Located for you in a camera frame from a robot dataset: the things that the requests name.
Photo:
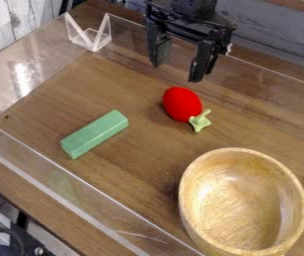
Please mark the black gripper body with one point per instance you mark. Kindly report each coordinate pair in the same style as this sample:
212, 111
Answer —
192, 20

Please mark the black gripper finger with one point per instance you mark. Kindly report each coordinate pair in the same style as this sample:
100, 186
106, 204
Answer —
203, 61
159, 43

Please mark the green rectangular block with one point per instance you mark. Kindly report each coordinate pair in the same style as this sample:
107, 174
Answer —
95, 133

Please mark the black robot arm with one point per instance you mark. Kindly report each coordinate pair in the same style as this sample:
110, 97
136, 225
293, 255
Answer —
192, 21

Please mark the brown wooden bowl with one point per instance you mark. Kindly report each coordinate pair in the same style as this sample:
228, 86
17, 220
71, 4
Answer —
240, 204

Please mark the red plush strawberry toy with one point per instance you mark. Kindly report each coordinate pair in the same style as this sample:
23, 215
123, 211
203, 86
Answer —
184, 108

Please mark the clear acrylic corner bracket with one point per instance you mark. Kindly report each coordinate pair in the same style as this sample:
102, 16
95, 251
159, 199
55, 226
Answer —
89, 38

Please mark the clear acrylic tray wall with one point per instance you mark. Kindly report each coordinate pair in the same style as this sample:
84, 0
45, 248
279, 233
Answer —
96, 225

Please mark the black clamp bracket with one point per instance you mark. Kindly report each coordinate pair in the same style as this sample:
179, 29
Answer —
24, 241

